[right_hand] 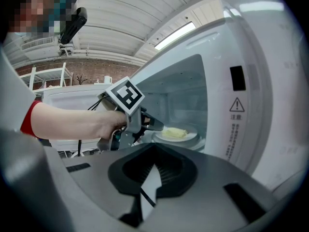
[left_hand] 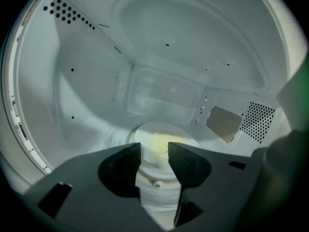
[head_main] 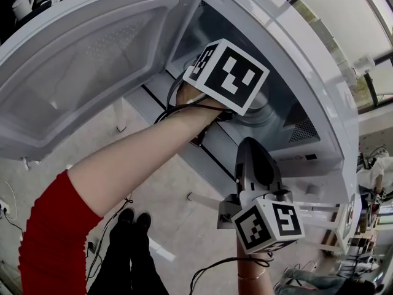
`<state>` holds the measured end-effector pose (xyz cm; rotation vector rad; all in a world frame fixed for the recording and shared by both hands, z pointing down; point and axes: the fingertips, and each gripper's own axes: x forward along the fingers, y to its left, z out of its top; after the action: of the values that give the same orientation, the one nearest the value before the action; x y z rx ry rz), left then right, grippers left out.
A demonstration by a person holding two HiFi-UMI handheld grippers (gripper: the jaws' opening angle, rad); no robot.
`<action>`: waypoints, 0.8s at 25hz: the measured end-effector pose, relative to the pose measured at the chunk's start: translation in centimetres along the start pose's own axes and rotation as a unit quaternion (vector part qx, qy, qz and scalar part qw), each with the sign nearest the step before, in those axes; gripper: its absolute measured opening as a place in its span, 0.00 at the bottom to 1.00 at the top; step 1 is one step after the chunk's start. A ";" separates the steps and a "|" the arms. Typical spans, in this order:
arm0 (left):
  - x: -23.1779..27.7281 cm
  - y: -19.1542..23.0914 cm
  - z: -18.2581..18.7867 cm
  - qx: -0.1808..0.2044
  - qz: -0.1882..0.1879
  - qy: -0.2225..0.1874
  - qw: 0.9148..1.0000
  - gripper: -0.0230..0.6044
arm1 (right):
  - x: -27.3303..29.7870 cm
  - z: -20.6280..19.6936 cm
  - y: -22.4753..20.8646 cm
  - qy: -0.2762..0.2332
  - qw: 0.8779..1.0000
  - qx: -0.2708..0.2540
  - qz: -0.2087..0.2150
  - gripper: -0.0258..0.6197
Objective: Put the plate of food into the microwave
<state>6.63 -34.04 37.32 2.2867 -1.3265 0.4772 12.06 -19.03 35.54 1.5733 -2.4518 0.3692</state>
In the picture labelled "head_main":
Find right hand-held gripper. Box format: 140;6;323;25
216;136;306;255

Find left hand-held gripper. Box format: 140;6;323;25
182;38;270;122

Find white microwave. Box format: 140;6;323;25
0;0;360;204

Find person's right forearm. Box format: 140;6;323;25
236;241;277;295

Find person's left forearm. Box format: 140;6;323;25
66;104;227;218

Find person's left hand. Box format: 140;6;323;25
175;81;227;121

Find white metal-legged table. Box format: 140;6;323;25
113;69;348;254

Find glass turntable disc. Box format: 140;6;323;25
236;90;288;128

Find person's black shoe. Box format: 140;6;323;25
118;208;135;227
135;212;153;232

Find black-framed window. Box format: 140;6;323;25
288;0;393;113

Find white water dispenser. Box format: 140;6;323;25
349;53;377;78

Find person's black trousers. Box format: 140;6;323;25
87;222;171;295

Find person's red top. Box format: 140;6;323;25
17;169;105;295

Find white jug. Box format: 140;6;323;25
12;0;34;21

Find white power strip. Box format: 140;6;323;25
0;199;12;220

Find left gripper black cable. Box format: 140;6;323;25
153;72;225;125

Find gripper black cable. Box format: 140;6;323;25
189;250;274;295
153;72;225;125

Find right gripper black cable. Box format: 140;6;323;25
189;250;274;295

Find thin gold bracelet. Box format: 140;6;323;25
238;267;267;281

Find white floor cable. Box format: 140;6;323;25
0;179;18;221

